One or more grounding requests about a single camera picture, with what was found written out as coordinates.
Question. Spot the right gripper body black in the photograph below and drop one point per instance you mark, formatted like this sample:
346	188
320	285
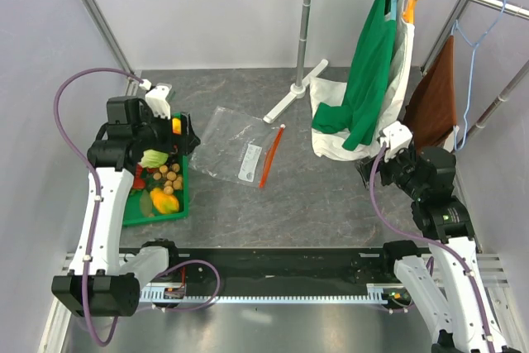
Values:
398	169

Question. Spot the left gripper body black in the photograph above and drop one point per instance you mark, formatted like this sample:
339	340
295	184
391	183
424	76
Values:
164	138

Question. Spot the yellow lemon toy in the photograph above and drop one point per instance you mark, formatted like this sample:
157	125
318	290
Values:
176	126

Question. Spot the green cabbage toy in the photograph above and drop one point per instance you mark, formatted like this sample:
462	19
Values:
153	159

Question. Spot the clear zip top bag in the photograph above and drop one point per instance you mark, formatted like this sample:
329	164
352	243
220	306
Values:
234	147

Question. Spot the red lobster toy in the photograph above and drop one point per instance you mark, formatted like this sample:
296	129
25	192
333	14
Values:
143	180

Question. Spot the yellow green mango toy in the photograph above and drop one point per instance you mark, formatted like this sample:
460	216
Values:
164	203

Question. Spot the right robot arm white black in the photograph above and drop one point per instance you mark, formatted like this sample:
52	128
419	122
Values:
438	266

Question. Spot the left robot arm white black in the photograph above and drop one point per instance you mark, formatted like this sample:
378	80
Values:
96	282

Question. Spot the white garment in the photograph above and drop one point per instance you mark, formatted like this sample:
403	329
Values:
328	91

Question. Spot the brown longan cluster toy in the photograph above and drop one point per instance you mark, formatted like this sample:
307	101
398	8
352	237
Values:
169	178

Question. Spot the green leaf toy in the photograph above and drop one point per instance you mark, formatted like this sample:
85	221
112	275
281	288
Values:
145	205

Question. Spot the brown towel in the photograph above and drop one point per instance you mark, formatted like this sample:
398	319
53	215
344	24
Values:
431	112

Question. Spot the green shirt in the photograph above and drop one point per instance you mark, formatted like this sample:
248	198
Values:
358	111

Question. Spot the green plastic tray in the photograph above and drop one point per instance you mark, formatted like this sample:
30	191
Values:
132	216

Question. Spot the metal clothes rack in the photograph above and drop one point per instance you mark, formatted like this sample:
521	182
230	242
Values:
299	86

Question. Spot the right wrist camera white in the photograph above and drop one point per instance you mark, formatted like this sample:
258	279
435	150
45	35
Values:
394	138

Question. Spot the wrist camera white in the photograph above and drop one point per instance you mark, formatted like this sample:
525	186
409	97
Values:
394	138
157	100

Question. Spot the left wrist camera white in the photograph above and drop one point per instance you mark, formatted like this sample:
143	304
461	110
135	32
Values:
157	100

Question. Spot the blue wire hanger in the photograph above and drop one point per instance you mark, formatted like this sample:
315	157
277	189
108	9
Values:
459	142

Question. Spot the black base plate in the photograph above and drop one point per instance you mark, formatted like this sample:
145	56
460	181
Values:
295	272

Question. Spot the slotted cable duct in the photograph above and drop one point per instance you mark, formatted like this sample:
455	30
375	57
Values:
165	295

